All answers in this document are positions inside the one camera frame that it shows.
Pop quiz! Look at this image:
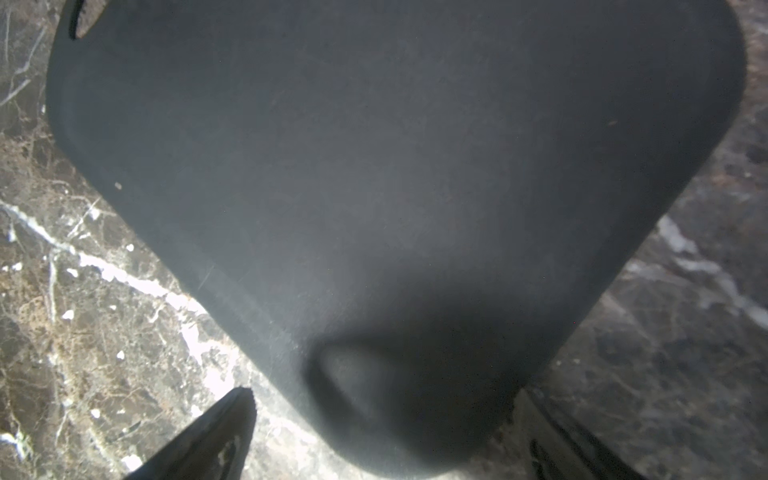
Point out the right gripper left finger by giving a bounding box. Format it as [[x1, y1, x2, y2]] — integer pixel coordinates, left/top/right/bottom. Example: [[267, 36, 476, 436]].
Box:
[[127, 387, 257, 480]]

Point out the black cutting board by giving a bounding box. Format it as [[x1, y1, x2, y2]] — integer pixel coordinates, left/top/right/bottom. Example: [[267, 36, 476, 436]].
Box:
[[46, 1, 746, 478]]

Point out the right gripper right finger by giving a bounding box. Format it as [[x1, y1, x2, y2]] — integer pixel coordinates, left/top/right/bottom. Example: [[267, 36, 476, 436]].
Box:
[[513, 389, 645, 480]]

